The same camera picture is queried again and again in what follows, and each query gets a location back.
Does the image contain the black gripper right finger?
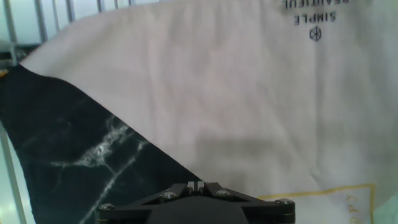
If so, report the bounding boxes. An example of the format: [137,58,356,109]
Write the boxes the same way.
[195,182,296,224]

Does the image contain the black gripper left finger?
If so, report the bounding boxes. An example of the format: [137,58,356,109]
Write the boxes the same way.
[95,182,197,224]

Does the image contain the marble pink black patterned tablecloth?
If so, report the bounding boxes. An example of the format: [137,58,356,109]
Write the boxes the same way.
[0,0,398,224]

